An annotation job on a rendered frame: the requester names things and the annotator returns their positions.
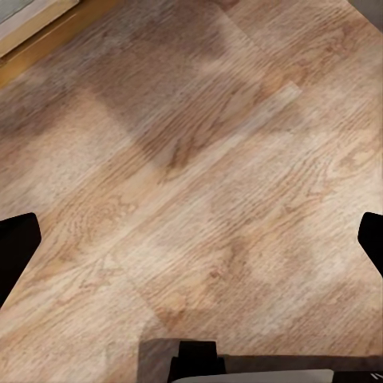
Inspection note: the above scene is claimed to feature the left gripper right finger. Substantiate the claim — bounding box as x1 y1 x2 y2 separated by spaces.
357 211 383 277

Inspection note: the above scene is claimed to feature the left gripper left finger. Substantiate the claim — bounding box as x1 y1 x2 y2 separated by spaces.
0 212 41 309

